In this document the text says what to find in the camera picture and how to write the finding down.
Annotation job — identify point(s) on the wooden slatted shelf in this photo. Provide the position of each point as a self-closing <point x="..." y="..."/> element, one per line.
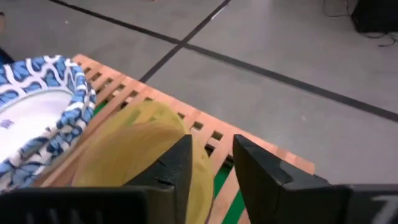
<point x="118" y="87"/>

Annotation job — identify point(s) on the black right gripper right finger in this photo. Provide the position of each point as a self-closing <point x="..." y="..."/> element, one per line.
<point x="280" y="193"/>

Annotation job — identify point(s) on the translucent yellow plastic bowl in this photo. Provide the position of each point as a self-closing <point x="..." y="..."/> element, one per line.
<point x="124" y="149"/>

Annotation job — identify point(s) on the white bowl blue patterned rim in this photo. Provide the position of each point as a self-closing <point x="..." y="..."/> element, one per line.
<point x="31" y="124"/>

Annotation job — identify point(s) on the black equipment box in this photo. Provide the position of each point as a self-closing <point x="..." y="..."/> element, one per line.
<point x="376" y="15"/>

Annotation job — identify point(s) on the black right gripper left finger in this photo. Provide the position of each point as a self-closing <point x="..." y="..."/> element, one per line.
<point x="169" y="186"/>

